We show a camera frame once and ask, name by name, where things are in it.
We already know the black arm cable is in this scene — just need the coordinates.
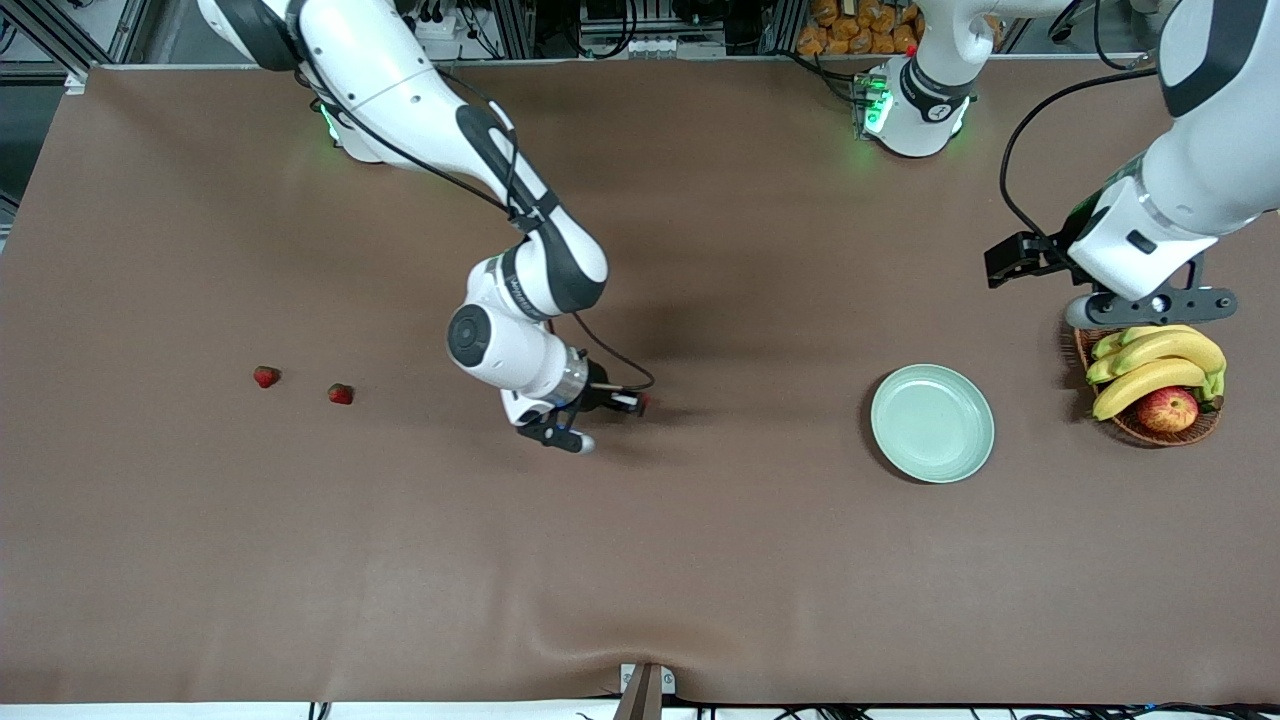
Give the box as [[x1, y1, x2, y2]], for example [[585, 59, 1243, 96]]
[[1002, 68, 1161, 243], [300, 60, 656, 393]]

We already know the brown wicker basket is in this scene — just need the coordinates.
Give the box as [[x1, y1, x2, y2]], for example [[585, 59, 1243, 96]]
[[1074, 322, 1223, 447]]

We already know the yellow banana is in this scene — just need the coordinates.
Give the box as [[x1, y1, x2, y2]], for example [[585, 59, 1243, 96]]
[[1092, 358, 1208, 422], [1112, 330, 1227, 377], [1118, 324, 1201, 347]]

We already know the white terminal block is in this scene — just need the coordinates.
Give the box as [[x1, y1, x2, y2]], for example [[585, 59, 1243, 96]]
[[618, 36, 728, 59]]

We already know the pale green round plate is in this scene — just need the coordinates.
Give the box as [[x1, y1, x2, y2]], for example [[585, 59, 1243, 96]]
[[870, 364, 996, 485]]

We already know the red apple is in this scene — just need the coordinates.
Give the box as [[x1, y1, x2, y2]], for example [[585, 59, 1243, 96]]
[[1137, 387, 1200, 434]]

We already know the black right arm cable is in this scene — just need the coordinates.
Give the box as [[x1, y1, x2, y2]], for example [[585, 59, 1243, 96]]
[[300, 60, 656, 393]]

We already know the aluminium frame profile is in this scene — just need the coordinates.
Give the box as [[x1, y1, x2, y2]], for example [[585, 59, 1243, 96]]
[[0, 0, 151, 86]]

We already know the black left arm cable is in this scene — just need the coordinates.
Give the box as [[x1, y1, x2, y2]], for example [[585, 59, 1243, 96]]
[[1002, 68, 1161, 243]]

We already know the large table mat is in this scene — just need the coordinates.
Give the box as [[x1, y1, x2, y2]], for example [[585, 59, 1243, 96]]
[[0, 58, 1280, 706]]

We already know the pile of orange bread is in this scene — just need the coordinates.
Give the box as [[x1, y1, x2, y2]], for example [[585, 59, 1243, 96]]
[[797, 0, 926, 57]]

